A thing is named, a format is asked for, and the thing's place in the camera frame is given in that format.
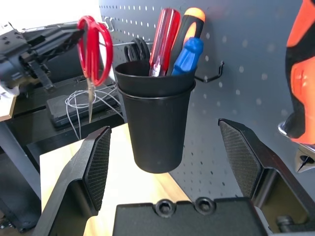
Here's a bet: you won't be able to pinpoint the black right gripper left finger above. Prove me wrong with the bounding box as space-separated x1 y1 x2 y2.
31 125 112 236

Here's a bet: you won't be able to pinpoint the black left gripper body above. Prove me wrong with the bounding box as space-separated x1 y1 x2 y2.
0 30 54 91

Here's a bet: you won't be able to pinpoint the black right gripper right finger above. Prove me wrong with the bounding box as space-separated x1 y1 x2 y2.
218 118 313 236

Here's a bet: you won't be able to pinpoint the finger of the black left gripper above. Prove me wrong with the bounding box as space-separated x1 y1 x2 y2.
36 29 86 54

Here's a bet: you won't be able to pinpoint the red handled scissors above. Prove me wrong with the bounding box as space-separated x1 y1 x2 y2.
77 15 114 123

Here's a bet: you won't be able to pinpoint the orange black needle-nose pliers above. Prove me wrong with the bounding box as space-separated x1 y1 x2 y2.
278 0 315 173

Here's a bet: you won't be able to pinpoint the blue handled screwdriver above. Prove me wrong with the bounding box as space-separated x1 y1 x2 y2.
171 37 205 76

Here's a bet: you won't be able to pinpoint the grey perforated pegboard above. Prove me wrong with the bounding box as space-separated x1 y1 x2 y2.
98 0 315 236

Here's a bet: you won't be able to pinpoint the silver scissors peg hook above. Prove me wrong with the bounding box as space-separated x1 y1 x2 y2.
98 40 135 47

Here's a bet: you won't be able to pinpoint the black side table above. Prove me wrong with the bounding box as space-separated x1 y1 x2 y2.
0 22 126 227

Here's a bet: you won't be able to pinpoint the black plastic tool case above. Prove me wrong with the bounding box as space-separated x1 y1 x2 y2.
46 83 121 128

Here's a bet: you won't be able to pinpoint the black plastic cup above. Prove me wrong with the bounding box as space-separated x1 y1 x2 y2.
114 61 197 174

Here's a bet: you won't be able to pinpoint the thin grey cable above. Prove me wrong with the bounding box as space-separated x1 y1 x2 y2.
65 89 121 140

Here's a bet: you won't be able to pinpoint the black handled scissors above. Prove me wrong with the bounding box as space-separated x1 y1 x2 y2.
124 37 151 62

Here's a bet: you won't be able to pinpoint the red handled screwdriver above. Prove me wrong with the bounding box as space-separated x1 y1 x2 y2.
149 8 182 77

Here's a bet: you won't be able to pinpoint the orange black handled screwdriver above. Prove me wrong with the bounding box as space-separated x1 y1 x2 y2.
166 7 206 76

